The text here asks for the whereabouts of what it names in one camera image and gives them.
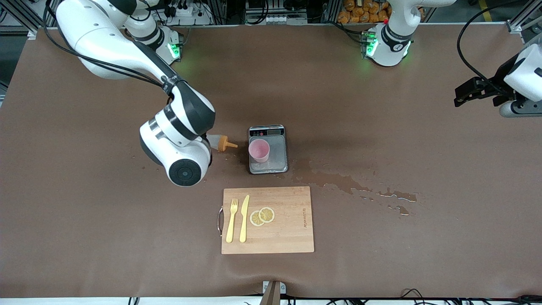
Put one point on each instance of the white connector strip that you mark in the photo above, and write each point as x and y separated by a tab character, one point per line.
275	19

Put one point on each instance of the translucent squeeze bottle orange cap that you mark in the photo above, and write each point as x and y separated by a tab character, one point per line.
217	142

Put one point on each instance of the wooden cutting board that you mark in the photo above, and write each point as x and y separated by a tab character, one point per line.
288	237

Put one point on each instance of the silver digital kitchen scale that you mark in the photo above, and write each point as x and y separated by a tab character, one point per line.
277	152

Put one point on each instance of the aluminium frame profile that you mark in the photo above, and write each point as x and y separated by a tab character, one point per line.
21	19
518	25

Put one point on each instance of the pink plastic cup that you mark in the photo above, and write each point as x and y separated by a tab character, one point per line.
258	149

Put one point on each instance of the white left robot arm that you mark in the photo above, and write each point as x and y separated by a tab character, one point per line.
391	42

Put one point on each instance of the spilled liquid puddle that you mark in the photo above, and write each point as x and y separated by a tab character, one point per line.
334	180

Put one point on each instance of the white power strip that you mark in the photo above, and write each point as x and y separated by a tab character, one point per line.
186	12

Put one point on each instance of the yellow plastic fork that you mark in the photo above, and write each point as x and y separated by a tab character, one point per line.
230	228

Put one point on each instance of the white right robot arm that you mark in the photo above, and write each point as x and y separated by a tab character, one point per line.
106	38

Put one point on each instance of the lemon slice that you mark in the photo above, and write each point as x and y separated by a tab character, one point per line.
267	214
255	219

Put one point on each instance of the wooden camera mount post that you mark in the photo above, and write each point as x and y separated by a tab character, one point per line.
273	294

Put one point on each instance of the yellow plastic knife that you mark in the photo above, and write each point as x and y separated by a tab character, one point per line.
243	224

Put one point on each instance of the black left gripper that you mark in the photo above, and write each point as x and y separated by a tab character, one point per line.
501	80

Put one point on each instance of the orange snack packets pile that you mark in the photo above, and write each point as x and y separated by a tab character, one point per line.
364	12

